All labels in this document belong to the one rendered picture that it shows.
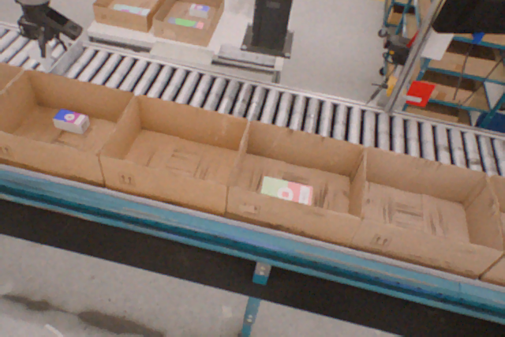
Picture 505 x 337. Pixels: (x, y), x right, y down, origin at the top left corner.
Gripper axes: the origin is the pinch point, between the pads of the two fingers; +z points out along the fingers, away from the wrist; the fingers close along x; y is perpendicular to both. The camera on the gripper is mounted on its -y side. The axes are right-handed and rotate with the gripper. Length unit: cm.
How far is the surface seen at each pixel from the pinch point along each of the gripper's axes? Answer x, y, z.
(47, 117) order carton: -2.4, 12.5, 29.8
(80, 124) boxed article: 0.8, -2.4, 25.7
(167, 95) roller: -43, -17, 44
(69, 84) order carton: -7.8, 4.2, 16.4
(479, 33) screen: -54, -130, -8
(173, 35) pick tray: -83, -6, 40
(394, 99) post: -65, -116, 37
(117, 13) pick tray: -84, 23, 36
